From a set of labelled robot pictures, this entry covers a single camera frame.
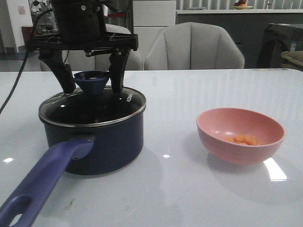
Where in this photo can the grey upholstered chair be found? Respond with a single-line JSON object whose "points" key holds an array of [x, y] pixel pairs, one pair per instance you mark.
{"points": [[78, 61], [193, 46]]}

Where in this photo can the glass lid blue knob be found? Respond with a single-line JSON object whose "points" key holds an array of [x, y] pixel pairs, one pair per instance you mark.
{"points": [[92, 104]]}

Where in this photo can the fruit plate on counter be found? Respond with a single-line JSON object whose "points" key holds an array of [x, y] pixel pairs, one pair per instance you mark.
{"points": [[241, 5]]}

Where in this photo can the orange ham slices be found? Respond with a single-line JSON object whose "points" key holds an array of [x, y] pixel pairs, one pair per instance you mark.
{"points": [[243, 139]]}

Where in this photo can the right grey upholstered chair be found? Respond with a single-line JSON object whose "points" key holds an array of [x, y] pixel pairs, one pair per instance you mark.
{"points": [[193, 46]]}

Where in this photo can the beige cushion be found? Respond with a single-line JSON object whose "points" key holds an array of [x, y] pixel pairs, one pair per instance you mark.
{"points": [[292, 60]]}

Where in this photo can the left grey upholstered chair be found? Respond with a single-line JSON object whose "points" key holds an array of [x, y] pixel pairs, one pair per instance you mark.
{"points": [[78, 61]]}

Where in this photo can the red bin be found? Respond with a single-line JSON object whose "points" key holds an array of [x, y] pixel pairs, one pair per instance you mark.
{"points": [[28, 32]]}

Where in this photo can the white cabinet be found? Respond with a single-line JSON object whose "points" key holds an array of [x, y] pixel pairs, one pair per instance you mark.
{"points": [[150, 16]]}

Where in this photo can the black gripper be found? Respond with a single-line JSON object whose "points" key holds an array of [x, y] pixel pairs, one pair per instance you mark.
{"points": [[81, 26]]}

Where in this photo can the dark grey appliance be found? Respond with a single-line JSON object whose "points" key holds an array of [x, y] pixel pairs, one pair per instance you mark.
{"points": [[279, 38]]}

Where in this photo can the dark blue saucepan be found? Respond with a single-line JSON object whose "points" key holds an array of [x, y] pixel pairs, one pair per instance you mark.
{"points": [[80, 151]]}

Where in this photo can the pink plastic bowl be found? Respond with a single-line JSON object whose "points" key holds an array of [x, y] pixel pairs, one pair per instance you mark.
{"points": [[215, 125]]}

